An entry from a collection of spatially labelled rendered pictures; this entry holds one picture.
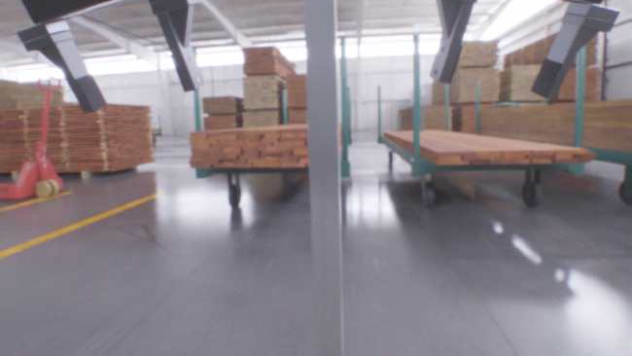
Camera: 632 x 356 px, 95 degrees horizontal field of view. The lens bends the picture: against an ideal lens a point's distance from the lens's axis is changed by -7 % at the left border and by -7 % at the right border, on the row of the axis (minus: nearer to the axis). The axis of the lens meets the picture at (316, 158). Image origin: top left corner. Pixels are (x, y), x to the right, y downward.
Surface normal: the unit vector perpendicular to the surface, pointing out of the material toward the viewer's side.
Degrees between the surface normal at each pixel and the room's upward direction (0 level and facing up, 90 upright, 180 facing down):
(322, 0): 90
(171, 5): 114
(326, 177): 90
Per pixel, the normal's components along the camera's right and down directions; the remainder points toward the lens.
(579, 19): -0.99, -0.08
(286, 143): -0.12, 0.12
